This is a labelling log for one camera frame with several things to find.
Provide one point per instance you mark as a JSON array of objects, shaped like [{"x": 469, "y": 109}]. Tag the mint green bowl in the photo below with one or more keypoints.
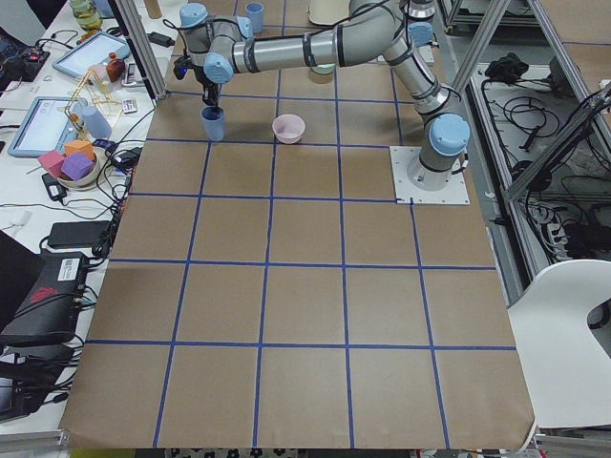
[{"x": 324, "y": 69}]

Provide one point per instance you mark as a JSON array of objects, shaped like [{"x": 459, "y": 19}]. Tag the blue cup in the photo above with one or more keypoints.
[
  {"x": 213, "y": 121},
  {"x": 254, "y": 12}
]

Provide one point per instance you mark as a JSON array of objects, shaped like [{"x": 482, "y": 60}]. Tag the tablet in blue case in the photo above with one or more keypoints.
[{"x": 45, "y": 127}]

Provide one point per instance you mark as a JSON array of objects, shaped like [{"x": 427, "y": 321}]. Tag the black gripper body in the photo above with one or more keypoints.
[{"x": 208, "y": 89}]

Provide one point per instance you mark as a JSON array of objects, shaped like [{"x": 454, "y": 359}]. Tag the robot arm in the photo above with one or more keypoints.
[
  {"x": 420, "y": 10},
  {"x": 217, "y": 47}
]

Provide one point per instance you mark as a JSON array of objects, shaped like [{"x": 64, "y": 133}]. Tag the bowl of foam blocks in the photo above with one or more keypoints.
[{"x": 76, "y": 167}]

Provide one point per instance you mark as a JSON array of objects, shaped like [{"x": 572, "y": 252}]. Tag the white chair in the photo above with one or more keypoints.
[{"x": 566, "y": 369}]

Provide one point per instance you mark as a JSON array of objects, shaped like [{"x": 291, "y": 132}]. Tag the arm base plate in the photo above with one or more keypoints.
[{"x": 415, "y": 184}]

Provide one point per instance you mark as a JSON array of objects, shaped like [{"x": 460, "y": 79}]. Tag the cream toaster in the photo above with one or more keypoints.
[{"x": 326, "y": 12}]

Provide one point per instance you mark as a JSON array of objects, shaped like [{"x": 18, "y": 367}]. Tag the pink bowl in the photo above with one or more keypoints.
[{"x": 288, "y": 128}]

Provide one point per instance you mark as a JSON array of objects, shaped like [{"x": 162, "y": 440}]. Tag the aluminium frame post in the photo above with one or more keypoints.
[{"x": 128, "y": 18}]

